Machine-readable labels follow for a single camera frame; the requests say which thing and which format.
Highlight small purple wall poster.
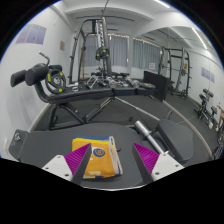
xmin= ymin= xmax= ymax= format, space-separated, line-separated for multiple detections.
xmin=200 ymin=67 xmax=216 ymax=84

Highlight black padded weight bench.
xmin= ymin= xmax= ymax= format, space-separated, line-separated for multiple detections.
xmin=9 ymin=119 xmax=195 ymax=190

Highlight black weight plate on rack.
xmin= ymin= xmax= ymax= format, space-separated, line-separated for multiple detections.
xmin=95 ymin=46 xmax=110 ymax=61

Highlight black weight plate yellow marks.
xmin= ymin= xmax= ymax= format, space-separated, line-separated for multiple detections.
xmin=44 ymin=68 xmax=67 ymax=95

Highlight black upright mat board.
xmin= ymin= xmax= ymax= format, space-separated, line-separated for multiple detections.
xmin=143 ymin=70 xmax=170 ymax=102

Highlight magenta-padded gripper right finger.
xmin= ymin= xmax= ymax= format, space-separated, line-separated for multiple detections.
xmin=131 ymin=142 xmax=185 ymax=186

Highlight grey window curtain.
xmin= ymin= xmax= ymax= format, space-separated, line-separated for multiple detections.
xmin=132 ymin=38 xmax=162 ymax=71
xmin=83 ymin=33 xmax=129 ymax=68

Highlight grey cable machine rack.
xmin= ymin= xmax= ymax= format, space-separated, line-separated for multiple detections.
xmin=68 ymin=17 xmax=114 ymax=84

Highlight chrome dumbbell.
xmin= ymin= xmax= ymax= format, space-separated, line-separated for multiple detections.
xmin=106 ymin=78 xmax=119 ymax=89
xmin=125 ymin=77 xmax=141 ymax=88

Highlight black bench with foam rollers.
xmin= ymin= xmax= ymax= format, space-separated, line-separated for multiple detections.
xmin=9 ymin=62 xmax=156 ymax=131

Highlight dumbbell storage rack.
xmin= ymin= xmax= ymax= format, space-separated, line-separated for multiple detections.
xmin=194 ymin=88 xmax=218 ymax=129

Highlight silver barbell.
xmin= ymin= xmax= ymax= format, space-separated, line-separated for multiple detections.
xmin=114 ymin=96 xmax=166 ymax=155

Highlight long ceiling light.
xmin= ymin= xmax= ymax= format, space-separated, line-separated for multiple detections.
xmin=154 ymin=0 xmax=171 ymax=9
xmin=191 ymin=27 xmax=208 ymax=49

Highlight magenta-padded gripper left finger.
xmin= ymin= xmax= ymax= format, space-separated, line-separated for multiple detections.
xmin=41 ymin=143 xmax=93 ymax=186

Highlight black squat rack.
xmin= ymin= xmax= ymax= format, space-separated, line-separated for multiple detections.
xmin=159 ymin=46 xmax=193 ymax=100

